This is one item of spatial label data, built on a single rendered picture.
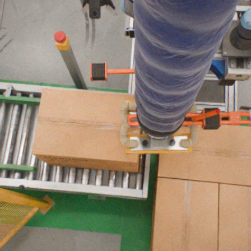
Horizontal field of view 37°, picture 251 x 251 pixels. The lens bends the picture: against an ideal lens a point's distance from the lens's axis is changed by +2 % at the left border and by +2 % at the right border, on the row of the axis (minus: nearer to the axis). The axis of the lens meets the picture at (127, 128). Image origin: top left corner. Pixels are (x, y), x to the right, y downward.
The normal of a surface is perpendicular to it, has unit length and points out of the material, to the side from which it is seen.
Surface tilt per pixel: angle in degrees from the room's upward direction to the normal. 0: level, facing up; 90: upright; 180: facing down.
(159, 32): 76
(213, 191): 0
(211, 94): 0
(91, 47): 0
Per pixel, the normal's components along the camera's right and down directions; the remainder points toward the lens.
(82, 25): -0.03, -0.25
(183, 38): 0.05, 0.86
